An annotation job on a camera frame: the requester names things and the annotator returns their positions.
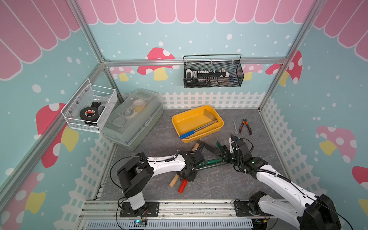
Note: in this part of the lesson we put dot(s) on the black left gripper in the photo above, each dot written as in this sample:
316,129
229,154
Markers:
191,178

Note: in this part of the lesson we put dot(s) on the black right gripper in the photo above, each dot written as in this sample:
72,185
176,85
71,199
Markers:
226,152

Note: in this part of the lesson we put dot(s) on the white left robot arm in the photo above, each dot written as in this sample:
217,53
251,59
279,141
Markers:
137,172

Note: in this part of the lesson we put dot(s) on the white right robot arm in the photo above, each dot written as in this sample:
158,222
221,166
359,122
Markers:
302,209

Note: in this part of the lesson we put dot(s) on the translucent green storage box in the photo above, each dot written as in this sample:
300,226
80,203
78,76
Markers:
131,121

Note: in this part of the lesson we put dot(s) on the small steel wrench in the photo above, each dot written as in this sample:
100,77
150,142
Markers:
235,127

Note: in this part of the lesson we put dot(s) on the orange black pliers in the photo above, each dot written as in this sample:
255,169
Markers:
245,123

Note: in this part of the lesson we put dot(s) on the yellow plastic tray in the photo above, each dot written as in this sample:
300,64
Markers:
192,119

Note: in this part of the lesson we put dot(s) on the white socket set holder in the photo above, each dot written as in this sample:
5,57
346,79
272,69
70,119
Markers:
193,76

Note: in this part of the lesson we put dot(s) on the black tape roll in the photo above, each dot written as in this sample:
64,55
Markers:
90,114

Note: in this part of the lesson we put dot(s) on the green handled small hoe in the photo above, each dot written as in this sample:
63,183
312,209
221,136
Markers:
212,150

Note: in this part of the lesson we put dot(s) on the wooden handled small hoe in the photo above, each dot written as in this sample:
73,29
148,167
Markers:
198,146

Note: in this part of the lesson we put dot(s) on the black wire mesh basket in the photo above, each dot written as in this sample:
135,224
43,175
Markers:
230,62

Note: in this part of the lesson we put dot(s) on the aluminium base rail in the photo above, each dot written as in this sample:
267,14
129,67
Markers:
173,215

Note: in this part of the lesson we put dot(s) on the clear acrylic wall bin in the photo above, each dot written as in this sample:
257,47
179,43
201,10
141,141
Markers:
88,95

